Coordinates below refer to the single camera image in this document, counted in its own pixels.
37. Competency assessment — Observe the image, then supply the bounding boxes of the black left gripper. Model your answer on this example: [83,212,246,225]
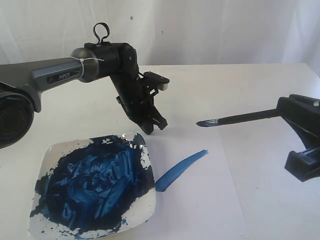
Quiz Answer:
[111,72,168,135]

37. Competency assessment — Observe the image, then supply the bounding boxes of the black paintbrush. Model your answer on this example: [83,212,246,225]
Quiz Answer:
[196,101,320,128]

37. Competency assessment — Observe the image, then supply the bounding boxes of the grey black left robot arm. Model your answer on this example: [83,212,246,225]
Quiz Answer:
[0,42,169,148]

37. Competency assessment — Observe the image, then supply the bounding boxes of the white square paint plate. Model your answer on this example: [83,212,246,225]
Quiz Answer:
[28,132,156,240]

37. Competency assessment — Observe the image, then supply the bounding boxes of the white paper sheet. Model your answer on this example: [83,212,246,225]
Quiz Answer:
[137,125,247,240]

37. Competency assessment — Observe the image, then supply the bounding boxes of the white zip tie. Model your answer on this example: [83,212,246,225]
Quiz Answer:
[71,56,105,81]

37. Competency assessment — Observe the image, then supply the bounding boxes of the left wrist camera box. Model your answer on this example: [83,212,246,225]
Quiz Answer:
[143,71,170,91]

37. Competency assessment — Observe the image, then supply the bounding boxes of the black cable loop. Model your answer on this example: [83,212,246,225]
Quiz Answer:
[93,22,111,46]

